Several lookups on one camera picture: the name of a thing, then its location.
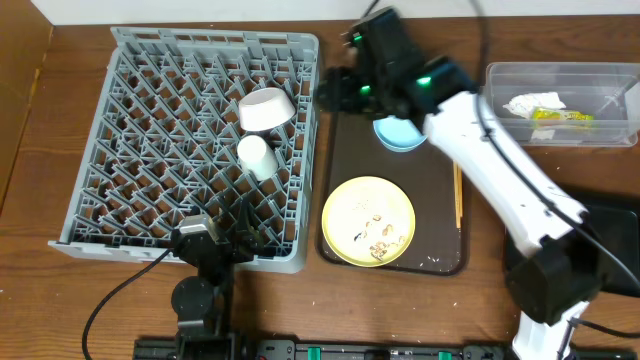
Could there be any white paper cup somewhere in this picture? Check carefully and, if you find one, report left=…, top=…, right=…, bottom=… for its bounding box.
left=237, top=135, right=278, bottom=181

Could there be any pale pink bowl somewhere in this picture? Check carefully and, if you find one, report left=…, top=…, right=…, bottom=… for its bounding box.
left=239, top=87, right=296, bottom=132

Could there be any white paper napkin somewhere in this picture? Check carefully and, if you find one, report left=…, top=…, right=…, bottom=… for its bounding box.
left=503, top=92, right=566, bottom=141

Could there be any yellow green snack wrapper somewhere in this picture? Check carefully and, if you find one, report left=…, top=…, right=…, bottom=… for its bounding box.
left=532, top=107, right=595, bottom=128

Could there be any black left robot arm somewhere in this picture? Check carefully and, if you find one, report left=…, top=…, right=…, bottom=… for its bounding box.
left=171, top=199, right=264, bottom=360

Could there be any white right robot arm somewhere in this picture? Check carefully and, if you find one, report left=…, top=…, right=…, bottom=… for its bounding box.
left=319, top=6, right=613, bottom=359

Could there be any grey dishwasher rack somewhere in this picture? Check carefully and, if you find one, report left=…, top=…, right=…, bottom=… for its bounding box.
left=53, top=27, right=320, bottom=273

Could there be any clear plastic waste bin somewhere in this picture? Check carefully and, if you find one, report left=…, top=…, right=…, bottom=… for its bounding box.
left=484, top=62, right=639, bottom=147

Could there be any black waste bin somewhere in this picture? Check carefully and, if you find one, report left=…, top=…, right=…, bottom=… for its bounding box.
left=503, top=194, right=640, bottom=298

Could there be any dark brown serving tray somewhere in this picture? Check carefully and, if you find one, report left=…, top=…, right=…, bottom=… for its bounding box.
left=327, top=114, right=470, bottom=277

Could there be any right wooden chopstick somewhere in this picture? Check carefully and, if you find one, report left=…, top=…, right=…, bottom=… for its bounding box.
left=454, top=164, right=463, bottom=222

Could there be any wooden chopstick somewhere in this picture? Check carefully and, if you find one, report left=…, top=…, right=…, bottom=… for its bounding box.
left=453, top=163, right=462, bottom=230
left=454, top=164, right=463, bottom=222

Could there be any left wooden chopstick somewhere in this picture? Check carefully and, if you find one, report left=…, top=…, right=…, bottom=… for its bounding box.
left=453, top=163, right=462, bottom=230

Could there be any yellow plate with scraps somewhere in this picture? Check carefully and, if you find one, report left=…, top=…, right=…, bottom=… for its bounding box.
left=321, top=176, right=416, bottom=268

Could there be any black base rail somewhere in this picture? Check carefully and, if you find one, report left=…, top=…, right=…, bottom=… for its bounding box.
left=132, top=338, right=515, bottom=360

